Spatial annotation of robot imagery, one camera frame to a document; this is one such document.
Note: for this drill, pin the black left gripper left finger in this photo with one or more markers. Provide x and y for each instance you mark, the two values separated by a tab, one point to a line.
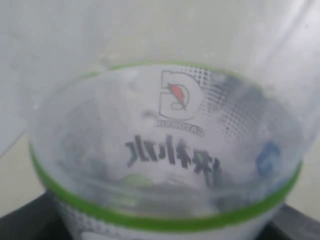
37	220

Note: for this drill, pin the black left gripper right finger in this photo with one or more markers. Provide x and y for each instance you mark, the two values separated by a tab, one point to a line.
291	224

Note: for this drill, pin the clear plastic drink bottle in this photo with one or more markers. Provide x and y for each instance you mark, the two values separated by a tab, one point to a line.
165	119

